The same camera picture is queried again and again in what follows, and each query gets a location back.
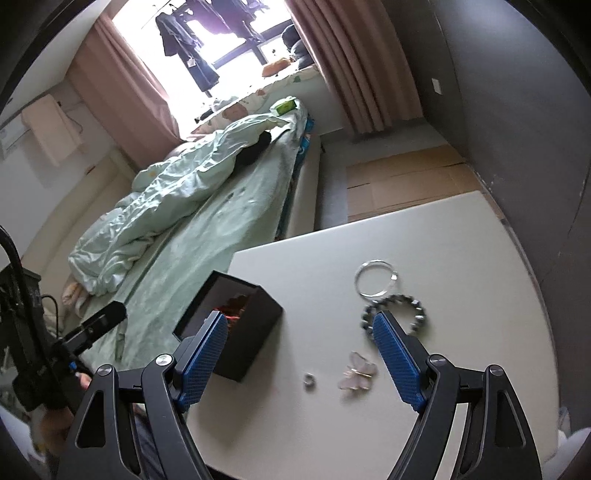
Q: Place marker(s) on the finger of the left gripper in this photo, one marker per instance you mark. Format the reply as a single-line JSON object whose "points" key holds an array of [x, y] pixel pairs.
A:
{"points": [[84, 336]]}

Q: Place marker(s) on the white air conditioner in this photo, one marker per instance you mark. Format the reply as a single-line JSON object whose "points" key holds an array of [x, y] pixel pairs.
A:
{"points": [[12, 132]]}

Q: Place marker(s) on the cream bed headboard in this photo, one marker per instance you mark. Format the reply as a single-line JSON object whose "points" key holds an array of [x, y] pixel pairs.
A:
{"points": [[94, 195]]}

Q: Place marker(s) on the light green quilt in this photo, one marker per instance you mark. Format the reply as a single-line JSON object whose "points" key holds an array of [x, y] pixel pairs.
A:
{"points": [[164, 193]]}

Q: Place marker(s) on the thin silver bangle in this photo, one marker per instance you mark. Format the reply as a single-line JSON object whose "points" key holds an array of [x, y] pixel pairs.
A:
{"points": [[375, 279]]}

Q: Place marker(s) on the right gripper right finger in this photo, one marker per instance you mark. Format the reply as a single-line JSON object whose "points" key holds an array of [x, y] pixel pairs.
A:
{"points": [[497, 442]]}

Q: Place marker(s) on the black jewelry box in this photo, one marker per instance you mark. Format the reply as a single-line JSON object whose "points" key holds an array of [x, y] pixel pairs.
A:
{"points": [[251, 314]]}

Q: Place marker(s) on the pink curtain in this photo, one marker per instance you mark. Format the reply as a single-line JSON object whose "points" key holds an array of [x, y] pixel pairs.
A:
{"points": [[360, 56], [123, 95]]}

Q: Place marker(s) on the white wall socket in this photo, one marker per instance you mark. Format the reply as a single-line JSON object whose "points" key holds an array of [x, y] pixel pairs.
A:
{"points": [[437, 86]]}

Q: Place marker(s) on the hanging dark clothes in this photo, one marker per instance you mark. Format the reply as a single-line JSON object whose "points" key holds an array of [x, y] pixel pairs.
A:
{"points": [[216, 18]]}

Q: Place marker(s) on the grey trousers leg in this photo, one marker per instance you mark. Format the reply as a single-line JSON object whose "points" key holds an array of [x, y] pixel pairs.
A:
{"points": [[151, 465]]}

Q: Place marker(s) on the pink butterfly brooch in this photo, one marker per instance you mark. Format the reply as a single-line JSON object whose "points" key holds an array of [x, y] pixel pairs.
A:
{"points": [[359, 375]]}

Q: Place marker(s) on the grey wardrobe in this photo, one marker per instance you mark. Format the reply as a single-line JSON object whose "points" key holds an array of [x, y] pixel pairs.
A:
{"points": [[515, 77]]}

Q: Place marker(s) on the left pink curtain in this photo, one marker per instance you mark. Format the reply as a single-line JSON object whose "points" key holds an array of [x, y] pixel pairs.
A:
{"points": [[123, 95]]}

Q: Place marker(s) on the dark cushion on sill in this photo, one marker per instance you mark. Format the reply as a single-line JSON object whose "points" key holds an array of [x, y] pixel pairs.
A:
{"points": [[296, 47]]}

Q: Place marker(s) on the left hand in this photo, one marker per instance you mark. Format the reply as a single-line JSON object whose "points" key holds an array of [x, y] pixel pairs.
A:
{"points": [[49, 429]]}

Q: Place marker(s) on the beige hanging towel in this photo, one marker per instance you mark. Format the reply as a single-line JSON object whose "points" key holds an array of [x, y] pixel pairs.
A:
{"points": [[55, 133]]}

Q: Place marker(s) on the orange plush toy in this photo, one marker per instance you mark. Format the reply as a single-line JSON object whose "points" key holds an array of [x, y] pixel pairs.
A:
{"points": [[272, 68]]}

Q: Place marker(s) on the green bed sheet mattress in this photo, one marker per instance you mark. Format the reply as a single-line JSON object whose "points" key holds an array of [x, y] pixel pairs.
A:
{"points": [[249, 209]]}

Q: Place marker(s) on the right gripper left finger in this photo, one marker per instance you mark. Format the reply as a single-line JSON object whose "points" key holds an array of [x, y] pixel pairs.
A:
{"points": [[103, 442]]}

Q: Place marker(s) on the green tissue box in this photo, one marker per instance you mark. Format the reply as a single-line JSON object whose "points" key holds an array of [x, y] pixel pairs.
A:
{"points": [[283, 106]]}

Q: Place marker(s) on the right pink curtain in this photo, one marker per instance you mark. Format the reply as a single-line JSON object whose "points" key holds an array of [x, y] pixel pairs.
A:
{"points": [[360, 56]]}

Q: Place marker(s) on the black garment on bed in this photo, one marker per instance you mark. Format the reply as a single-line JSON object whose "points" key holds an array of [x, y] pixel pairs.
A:
{"points": [[251, 153]]}

